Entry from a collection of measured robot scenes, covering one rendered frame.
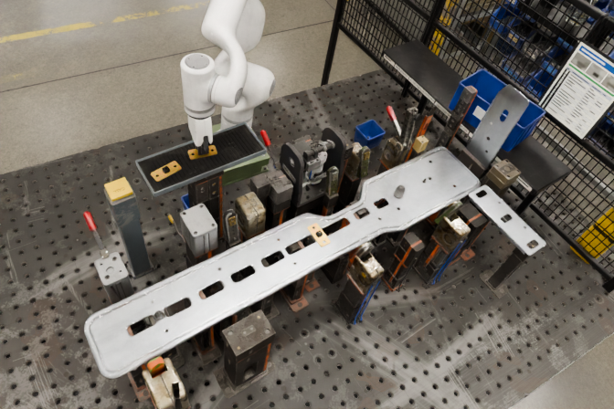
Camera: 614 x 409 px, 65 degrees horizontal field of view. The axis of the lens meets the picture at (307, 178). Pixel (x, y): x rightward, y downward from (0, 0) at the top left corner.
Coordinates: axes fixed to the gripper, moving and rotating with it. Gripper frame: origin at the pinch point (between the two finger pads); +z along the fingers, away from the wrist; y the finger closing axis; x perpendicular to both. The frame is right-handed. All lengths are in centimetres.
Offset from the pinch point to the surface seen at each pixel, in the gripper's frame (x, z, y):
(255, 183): 13.5, 9.0, 11.3
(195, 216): -7.4, 7.8, 18.8
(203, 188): -1.5, 13.7, 5.2
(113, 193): -27.1, 2.8, 7.8
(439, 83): 108, 16, -22
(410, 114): 70, -2, 7
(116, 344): -35, 19, 44
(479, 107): 107, 7, 3
